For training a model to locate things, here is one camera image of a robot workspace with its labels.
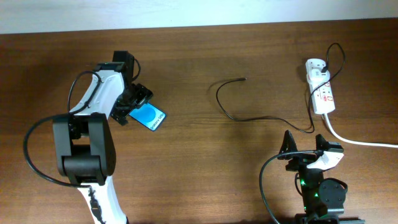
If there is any blue Galaxy smartphone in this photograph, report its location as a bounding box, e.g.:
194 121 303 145
129 103 167 131

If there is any white USB charger adapter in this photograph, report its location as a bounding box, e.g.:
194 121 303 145
307 69 330 85

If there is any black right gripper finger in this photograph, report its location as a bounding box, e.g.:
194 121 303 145
278 130 298 160
315 134 330 151

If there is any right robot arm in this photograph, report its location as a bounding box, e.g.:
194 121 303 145
278 130 365 224

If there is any white power strip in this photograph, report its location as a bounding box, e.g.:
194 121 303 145
305 58 335 114

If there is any white power strip cord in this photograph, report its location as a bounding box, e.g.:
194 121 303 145
322 113 398 149

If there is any black USB charging cable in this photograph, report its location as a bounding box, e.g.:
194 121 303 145
216 42 346 134

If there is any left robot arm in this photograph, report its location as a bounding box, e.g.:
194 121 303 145
53 51 153 223

